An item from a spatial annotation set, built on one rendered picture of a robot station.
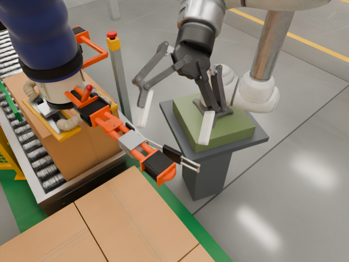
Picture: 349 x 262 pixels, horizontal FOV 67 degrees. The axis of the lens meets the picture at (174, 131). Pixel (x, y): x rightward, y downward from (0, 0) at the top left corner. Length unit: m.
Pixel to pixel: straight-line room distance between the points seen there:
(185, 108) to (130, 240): 0.76
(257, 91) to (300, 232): 1.22
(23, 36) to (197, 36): 0.64
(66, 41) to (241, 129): 0.95
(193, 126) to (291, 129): 1.53
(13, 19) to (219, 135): 1.01
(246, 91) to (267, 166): 1.19
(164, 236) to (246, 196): 0.97
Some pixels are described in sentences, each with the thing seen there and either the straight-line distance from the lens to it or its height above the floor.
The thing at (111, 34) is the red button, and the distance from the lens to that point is 1.86.
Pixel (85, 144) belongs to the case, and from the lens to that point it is 1.52.
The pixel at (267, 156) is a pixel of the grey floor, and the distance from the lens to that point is 2.49.
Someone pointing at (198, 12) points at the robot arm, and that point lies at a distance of 0.53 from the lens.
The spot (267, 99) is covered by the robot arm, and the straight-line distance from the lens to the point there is 1.36.
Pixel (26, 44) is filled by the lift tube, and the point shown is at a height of 1.43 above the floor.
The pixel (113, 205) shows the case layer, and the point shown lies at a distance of 1.53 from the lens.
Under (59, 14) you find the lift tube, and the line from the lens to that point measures 1.01.
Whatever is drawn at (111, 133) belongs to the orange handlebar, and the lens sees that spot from 0.92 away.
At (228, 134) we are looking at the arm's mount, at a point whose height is 0.83.
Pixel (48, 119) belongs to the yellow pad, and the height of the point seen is 1.10.
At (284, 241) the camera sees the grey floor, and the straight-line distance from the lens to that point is 2.14.
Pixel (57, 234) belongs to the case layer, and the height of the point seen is 0.54.
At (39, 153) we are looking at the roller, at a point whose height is 0.54.
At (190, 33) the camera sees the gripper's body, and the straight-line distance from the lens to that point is 0.52.
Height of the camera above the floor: 1.88
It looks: 48 degrees down
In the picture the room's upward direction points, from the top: straight up
